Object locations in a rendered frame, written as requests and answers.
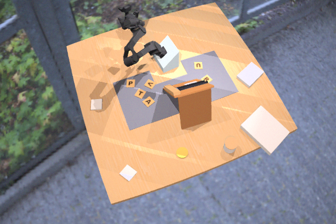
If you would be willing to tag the yellow flat disc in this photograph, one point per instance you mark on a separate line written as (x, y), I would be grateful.
(182, 152)

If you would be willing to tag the grey cylindrical container with wooden lid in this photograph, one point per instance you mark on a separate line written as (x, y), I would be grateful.
(230, 145)

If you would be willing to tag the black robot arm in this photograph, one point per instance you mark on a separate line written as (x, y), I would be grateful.
(136, 26)

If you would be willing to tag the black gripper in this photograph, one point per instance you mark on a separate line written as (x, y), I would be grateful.
(126, 10)

